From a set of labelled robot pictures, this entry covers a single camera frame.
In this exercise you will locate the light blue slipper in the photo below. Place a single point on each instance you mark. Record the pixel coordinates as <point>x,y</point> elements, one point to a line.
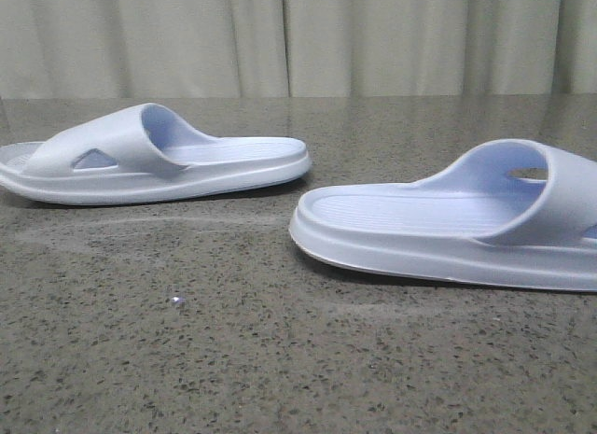
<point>146,154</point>
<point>510,212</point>

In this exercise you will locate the beige curtain backdrop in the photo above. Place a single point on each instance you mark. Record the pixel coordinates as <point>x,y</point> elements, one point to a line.
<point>296,48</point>

